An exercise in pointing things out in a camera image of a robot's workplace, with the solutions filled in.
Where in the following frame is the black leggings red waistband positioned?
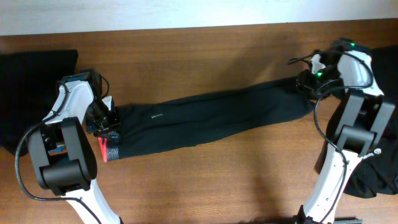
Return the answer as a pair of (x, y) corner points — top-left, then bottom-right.
(99, 77), (314, 162)

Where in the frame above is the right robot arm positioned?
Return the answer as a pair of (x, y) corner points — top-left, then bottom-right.
(294, 38), (396, 224)

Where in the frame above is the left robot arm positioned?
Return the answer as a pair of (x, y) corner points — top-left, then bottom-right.
(26, 69), (122, 223)

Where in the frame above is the folded black clothes stack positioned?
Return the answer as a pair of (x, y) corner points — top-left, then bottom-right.
(1, 49), (78, 155)

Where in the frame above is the black clothes pile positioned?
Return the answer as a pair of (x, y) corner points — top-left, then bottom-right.
(313, 45), (398, 199)

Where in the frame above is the right black cable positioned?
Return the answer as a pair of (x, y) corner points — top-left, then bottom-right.
(286, 49), (374, 224)

